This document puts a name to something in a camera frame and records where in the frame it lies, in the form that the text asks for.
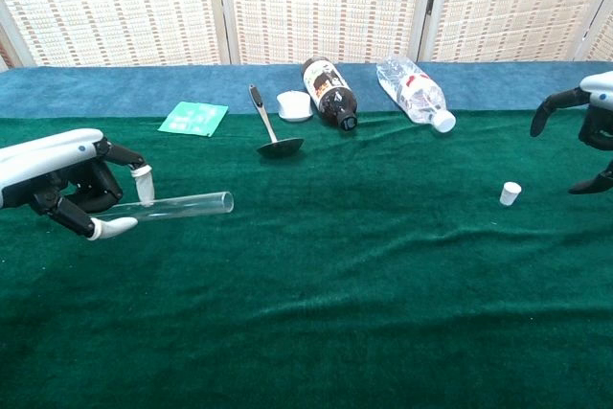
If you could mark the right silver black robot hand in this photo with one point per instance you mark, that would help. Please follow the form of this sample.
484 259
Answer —
601 121

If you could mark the blue table cover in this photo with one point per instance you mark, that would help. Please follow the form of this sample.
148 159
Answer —
96 90

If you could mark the brown glass bottle with label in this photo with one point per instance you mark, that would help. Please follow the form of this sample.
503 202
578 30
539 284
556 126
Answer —
328 90

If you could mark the small white cap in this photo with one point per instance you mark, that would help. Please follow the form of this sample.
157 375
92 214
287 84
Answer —
510 194

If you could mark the green sachet packet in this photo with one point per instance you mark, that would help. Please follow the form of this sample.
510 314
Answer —
191 119

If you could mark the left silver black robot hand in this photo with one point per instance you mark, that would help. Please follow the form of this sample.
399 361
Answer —
48 155

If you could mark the clear glass test tube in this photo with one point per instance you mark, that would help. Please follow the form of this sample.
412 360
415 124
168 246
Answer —
201 204

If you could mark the dark green velvet cloth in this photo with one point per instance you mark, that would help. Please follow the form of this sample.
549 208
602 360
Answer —
335 260

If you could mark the white plastic cup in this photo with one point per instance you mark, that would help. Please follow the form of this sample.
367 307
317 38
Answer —
293 105

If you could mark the woven folding screen panel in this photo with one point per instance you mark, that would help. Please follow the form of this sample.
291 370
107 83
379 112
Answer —
604 42
325 6
512 6
120 6

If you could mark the clear plastic water bottle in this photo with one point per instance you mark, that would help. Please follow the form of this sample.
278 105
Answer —
414 90

